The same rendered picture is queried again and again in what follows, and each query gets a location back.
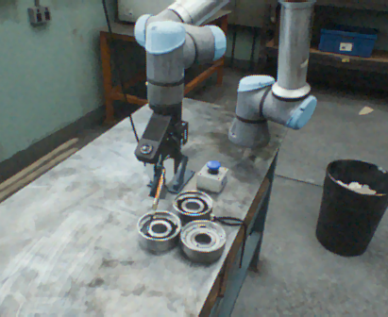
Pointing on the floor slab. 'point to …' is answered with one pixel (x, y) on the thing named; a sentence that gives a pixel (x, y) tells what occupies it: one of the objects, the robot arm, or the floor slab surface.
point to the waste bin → (352, 206)
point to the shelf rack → (383, 62)
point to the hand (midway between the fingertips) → (160, 183)
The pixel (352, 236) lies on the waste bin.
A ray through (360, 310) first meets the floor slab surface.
